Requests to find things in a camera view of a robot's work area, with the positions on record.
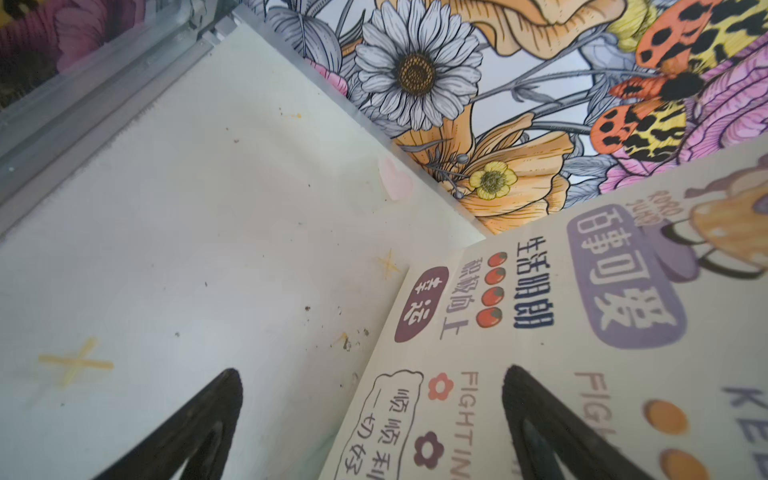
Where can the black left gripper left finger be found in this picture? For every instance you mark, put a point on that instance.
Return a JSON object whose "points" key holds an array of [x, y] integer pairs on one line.
{"points": [[193, 443]]}

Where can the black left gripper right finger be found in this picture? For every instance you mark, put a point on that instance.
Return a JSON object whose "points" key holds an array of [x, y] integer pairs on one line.
{"points": [[548, 436]]}

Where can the white printed paper bag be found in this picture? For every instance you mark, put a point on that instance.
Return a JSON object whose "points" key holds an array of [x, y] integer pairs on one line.
{"points": [[643, 311]]}

